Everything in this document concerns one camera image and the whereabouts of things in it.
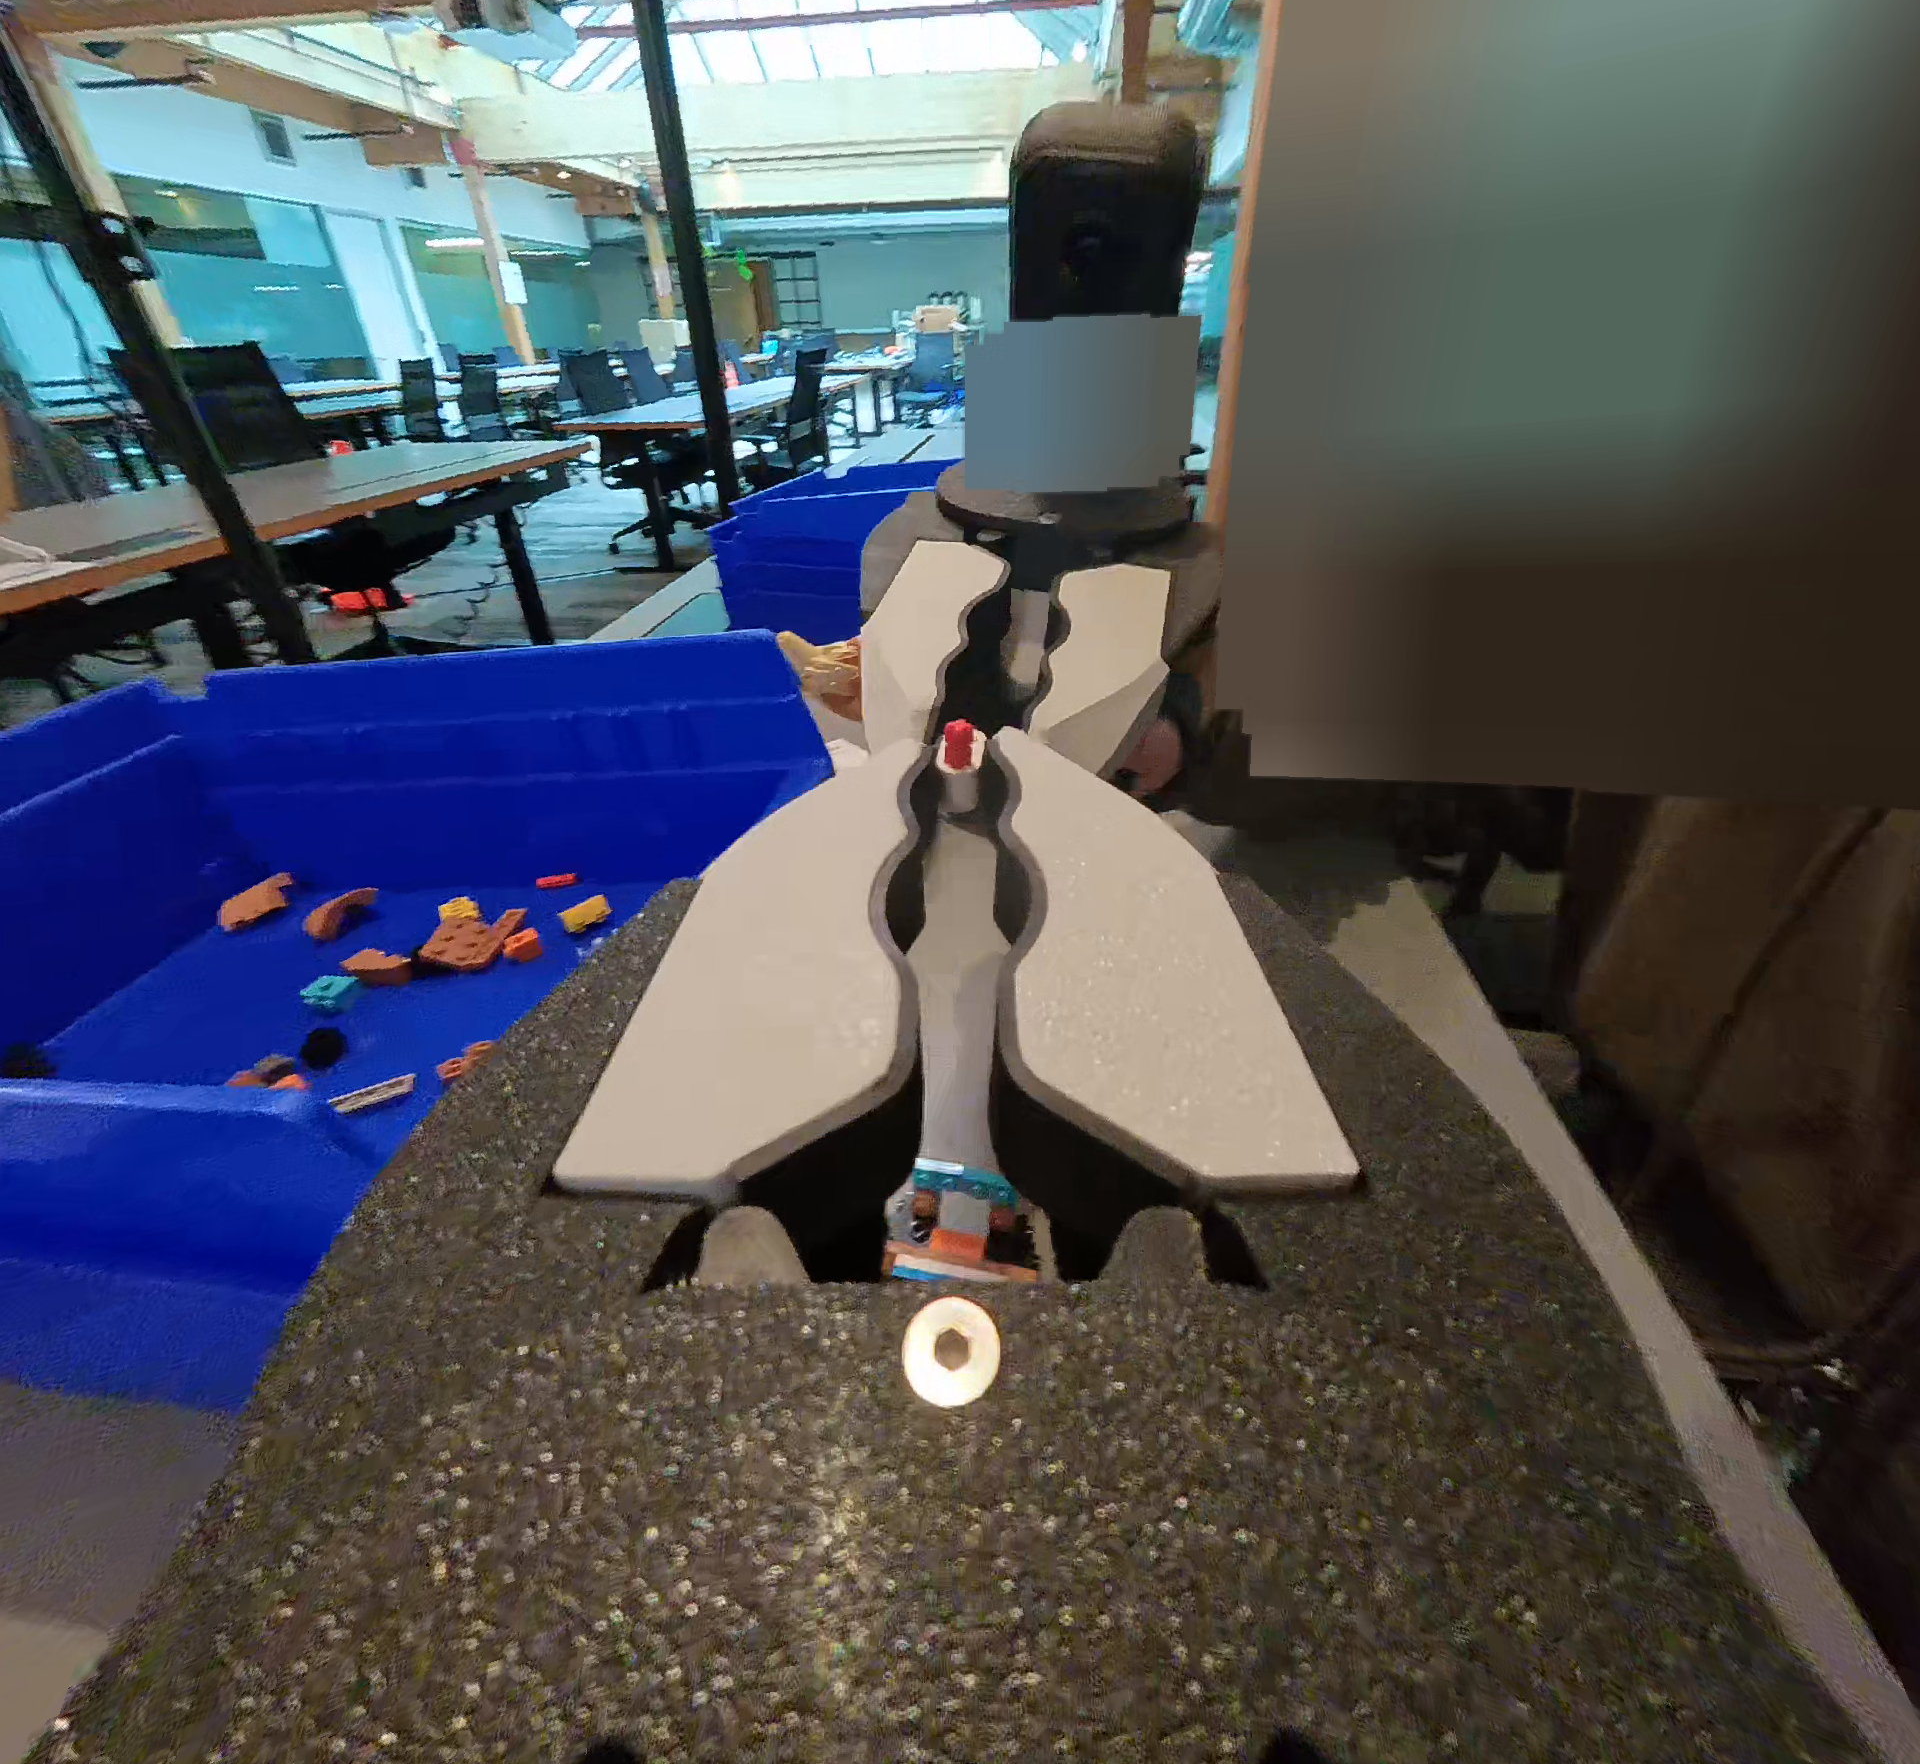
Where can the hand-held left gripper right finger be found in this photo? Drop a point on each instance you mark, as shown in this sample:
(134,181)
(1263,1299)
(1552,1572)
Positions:
(1170,1030)

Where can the black office chair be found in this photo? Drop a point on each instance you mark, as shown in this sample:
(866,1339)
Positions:
(257,431)

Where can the long wooden office table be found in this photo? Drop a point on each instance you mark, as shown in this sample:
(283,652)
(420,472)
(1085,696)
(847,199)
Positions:
(270,490)
(690,407)

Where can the blue orange toy brick assembly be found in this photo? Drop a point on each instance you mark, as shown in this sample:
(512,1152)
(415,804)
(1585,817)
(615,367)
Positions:
(960,1224)

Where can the black light stand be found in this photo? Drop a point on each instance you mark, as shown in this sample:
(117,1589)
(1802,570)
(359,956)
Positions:
(150,355)

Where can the toy axle with orange ends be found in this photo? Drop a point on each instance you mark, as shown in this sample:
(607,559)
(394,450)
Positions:
(955,744)

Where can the black metal post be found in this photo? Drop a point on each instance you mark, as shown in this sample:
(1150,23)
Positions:
(676,114)

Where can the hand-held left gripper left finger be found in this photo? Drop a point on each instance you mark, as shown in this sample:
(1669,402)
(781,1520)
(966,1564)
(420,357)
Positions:
(751,1030)

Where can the brown toy brick model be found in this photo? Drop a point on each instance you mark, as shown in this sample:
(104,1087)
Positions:
(826,676)

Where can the blue plastic bin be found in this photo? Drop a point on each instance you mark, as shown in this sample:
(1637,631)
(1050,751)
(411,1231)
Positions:
(796,550)
(450,804)

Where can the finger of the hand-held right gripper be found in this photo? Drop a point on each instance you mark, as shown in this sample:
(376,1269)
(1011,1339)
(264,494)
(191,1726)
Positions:
(916,649)
(1111,655)

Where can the ceiling mounted projector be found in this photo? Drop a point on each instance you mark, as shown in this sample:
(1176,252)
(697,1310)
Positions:
(504,1)

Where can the toy bricks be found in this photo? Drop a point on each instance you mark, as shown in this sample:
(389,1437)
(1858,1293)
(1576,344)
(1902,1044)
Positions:
(466,947)

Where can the person's right hand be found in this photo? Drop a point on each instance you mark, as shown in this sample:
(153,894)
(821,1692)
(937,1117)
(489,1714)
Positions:
(1165,751)

